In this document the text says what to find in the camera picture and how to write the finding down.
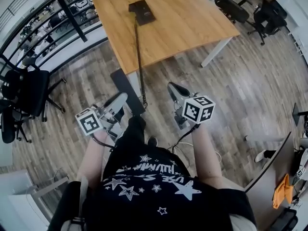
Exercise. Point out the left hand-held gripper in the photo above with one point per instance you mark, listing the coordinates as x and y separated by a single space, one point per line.
89 123

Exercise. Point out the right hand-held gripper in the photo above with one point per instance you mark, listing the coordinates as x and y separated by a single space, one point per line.
198 109

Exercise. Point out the person's right forearm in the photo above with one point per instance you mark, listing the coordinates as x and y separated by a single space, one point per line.
207 153

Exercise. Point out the person's left forearm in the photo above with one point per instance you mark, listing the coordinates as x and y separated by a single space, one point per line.
92 157

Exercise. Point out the black stand base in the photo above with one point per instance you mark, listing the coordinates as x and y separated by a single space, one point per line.
297 113

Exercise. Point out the white table leg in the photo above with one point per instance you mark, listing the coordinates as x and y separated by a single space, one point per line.
216 52
134 83

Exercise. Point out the person's black trouser leg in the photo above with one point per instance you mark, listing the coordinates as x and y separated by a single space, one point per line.
133 136

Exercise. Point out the person's black shoe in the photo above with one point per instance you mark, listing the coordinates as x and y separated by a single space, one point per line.
152 141

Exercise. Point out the black office chair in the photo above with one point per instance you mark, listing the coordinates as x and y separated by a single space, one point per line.
232 6
267 20
33 93
9 126

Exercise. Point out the black metal railing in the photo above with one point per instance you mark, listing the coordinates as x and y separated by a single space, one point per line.
69 16

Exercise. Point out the black star print shirt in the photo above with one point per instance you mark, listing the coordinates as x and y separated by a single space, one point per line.
154 196

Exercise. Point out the grey desk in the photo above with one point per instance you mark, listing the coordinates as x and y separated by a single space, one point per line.
267 189

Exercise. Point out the white cabinet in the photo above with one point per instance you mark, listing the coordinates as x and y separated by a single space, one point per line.
19 201

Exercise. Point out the orange cloth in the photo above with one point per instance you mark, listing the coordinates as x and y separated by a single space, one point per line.
282 191

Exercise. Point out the spare hand-held gripper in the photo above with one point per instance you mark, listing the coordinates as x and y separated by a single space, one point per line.
300 170

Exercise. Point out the black chair seat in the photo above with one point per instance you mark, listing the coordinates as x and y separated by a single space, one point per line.
285 219

